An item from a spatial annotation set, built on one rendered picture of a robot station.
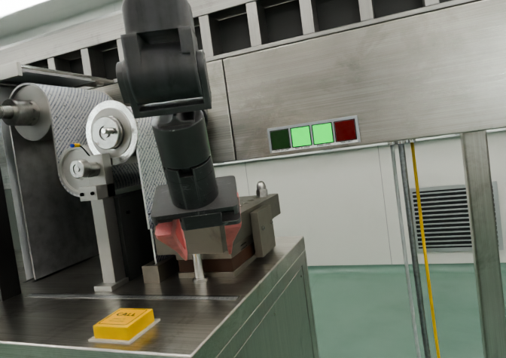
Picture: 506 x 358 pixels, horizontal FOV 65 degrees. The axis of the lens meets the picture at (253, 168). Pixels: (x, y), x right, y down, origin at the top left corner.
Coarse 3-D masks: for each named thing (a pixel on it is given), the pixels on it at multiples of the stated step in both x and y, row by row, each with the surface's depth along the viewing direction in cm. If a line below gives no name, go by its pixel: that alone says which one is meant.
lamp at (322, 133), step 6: (312, 126) 108; (318, 126) 107; (324, 126) 107; (330, 126) 106; (318, 132) 108; (324, 132) 107; (330, 132) 106; (318, 138) 108; (324, 138) 107; (330, 138) 107
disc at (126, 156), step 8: (104, 104) 92; (112, 104) 91; (120, 104) 90; (96, 112) 93; (128, 112) 90; (88, 120) 94; (88, 128) 94; (136, 128) 89; (88, 136) 94; (136, 136) 90; (88, 144) 95; (136, 144) 90; (96, 152) 94; (128, 152) 91; (112, 160) 93; (120, 160) 92
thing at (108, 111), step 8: (104, 112) 92; (112, 112) 91; (120, 112) 90; (120, 120) 90; (128, 120) 90; (128, 128) 90; (128, 136) 90; (128, 144) 90; (104, 152) 93; (112, 152) 92; (120, 152) 91
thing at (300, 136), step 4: (296, 128) 110; (300, 128) 109; (304, 128) 109; (308, 128) 108; (292, 132) 110; (296, 132) 110; (300, 132) 109; (304, 132) 109; (308, 132) 109; (292, 136) 110; (296, 136) 110; (300, 136) 109; (304, 136) 109; (308, 136) 109; (292, 140) 110; (296, 140) 110; (300, 140) 110; (304, 140) 109; (308, 140) 109; (296, 144) 110; (300, 144) 110; (304, 144) 109; (308, 144) 109
